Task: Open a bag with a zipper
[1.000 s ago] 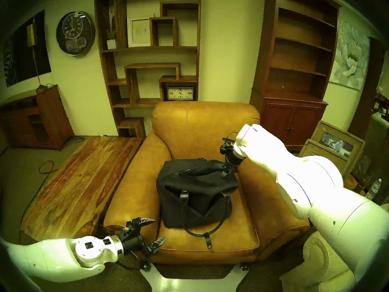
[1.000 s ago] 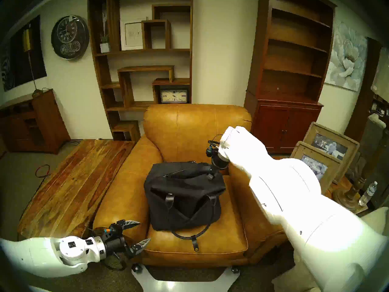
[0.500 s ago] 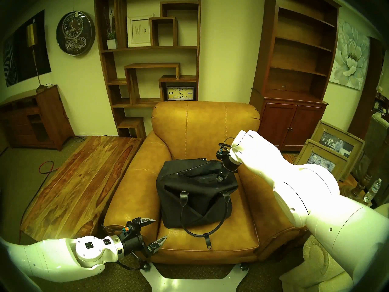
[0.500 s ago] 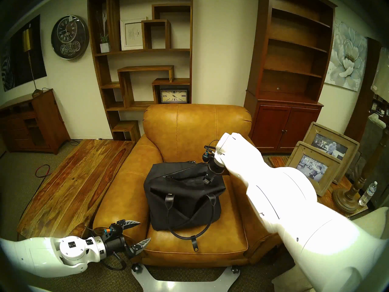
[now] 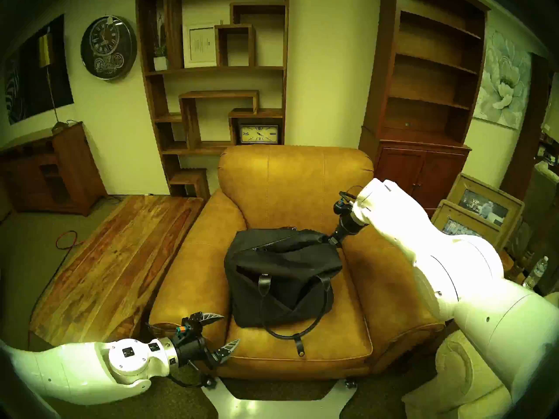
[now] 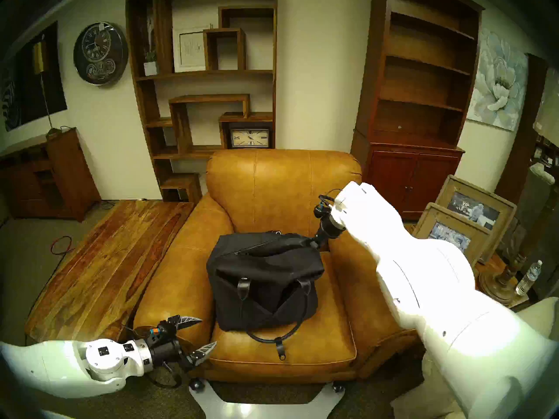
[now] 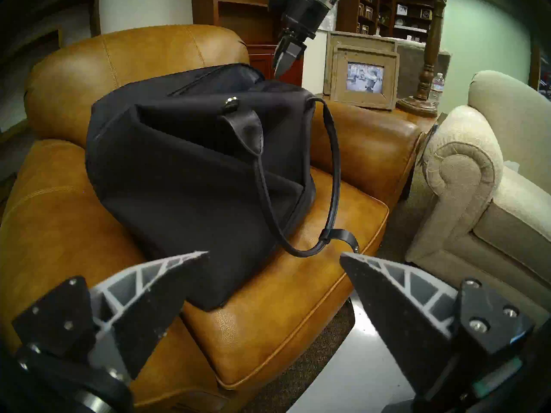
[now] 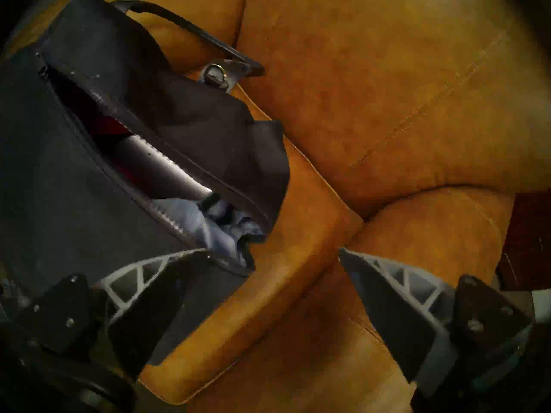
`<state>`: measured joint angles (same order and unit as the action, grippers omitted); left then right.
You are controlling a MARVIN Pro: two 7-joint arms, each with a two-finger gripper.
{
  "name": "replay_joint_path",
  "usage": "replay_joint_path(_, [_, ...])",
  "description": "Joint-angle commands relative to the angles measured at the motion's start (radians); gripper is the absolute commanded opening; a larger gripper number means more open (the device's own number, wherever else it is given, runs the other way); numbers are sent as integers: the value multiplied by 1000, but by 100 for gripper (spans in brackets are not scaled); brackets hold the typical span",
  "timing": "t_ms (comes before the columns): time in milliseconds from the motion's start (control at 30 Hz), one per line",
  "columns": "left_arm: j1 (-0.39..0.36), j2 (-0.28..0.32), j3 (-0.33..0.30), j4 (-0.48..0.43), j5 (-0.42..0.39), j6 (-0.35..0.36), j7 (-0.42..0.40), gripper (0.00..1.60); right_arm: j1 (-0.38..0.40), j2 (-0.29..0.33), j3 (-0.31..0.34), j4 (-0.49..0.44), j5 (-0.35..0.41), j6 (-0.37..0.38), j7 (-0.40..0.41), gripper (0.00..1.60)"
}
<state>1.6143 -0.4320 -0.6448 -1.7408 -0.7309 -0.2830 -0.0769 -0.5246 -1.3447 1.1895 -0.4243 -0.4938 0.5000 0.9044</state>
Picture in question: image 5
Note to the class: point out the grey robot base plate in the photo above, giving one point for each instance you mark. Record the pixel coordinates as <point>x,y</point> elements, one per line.
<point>279,407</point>

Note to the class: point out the beige upholstered chair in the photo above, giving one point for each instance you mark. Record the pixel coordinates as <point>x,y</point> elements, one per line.
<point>454,379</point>

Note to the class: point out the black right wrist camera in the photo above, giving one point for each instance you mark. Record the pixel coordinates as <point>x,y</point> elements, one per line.
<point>342,206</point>

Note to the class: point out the small rustic photo frame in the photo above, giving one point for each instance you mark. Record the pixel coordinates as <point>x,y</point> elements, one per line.
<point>456,226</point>

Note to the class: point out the reddish wooden sideboard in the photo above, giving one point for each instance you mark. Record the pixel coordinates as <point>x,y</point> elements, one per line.
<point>74,169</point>

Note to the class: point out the rectangular mantel clock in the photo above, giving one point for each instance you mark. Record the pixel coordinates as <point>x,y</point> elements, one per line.
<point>259,134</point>

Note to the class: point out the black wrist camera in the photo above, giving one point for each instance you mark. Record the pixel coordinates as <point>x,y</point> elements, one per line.
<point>188,325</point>
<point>342,206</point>

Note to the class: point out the small potted plant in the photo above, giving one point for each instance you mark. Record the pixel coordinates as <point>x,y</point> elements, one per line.
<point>160,62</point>

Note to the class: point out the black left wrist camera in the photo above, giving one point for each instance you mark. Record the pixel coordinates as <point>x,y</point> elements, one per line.
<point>188,325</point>

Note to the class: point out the white framed certificate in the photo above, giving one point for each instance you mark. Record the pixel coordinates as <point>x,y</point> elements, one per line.
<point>198,45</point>

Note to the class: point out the black zipper handbag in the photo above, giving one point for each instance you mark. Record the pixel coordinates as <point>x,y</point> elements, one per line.
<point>284,274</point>

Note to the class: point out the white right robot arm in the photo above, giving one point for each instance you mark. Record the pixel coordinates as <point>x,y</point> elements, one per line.
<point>458,269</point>

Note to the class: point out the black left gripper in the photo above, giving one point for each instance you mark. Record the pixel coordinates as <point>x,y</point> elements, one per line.
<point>192,349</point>

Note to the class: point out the pale flower painting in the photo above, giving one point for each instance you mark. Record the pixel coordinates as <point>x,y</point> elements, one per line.
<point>502,82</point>

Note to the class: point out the large rustic photo frame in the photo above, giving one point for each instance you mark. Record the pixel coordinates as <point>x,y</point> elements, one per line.
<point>482,206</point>

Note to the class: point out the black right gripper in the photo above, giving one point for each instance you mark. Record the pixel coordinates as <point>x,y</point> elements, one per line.
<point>348,227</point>

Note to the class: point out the turned wooden lamp base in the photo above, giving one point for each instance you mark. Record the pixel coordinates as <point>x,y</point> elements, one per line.
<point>517,272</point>

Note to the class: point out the round black wall clock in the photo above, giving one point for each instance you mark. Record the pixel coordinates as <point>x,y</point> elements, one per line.
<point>108,47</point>

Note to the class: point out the dark wooden bookcase cabinet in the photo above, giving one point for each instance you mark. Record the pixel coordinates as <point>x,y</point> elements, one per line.
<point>415,160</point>

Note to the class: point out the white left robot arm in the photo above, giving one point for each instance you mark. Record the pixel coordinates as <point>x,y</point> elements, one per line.
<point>87,370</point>

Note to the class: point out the tan leather armchair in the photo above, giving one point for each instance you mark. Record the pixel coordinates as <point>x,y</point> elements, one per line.
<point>297,182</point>

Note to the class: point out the grey wingback chair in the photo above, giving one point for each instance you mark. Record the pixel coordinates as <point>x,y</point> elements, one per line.
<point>537,195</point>

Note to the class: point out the black levelling knob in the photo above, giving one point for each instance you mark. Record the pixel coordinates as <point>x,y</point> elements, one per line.
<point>350,383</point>
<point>209,381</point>

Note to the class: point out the open wooden shelf unit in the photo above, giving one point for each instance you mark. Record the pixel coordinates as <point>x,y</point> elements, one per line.
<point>191,121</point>

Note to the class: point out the black zebra canvas picture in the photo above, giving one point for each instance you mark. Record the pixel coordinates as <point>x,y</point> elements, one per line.
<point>26,86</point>

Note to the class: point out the clear water bottle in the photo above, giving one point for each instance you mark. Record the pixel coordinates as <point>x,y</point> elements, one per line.
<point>533,276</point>

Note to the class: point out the wooden plank coffee table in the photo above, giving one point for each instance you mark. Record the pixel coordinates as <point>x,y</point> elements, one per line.
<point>109,256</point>

